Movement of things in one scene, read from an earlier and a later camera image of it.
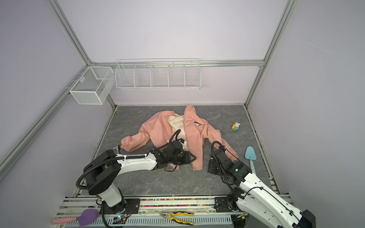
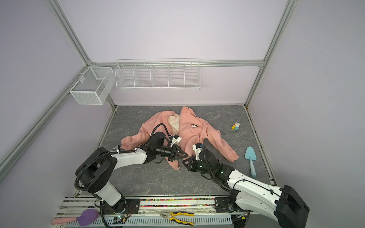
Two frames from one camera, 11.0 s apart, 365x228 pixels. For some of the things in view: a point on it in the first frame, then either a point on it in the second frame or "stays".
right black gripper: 211,167 -> 191,166
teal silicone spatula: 250,154 stays
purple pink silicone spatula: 86,217 stays
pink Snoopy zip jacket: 181,135 stays
